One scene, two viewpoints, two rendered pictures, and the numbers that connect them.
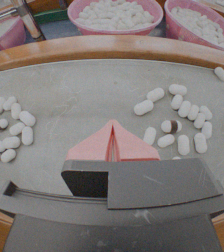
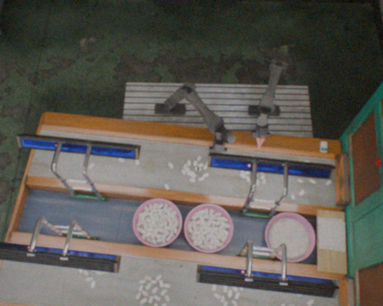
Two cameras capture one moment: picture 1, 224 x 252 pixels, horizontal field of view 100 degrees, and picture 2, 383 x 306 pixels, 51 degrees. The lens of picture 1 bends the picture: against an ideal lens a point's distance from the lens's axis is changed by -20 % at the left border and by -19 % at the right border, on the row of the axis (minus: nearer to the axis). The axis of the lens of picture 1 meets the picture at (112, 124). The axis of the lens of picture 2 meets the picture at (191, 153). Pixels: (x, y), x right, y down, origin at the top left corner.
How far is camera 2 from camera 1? 2.20 m
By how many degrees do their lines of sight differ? 37
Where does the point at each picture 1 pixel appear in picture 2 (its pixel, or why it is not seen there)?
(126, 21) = (203, 219)
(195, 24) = (161, 223)
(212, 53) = (169, 194)
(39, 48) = (242, 201)
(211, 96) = (175, 178)
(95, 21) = (219, 221)
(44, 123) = (236, 175)
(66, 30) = (238, 239)
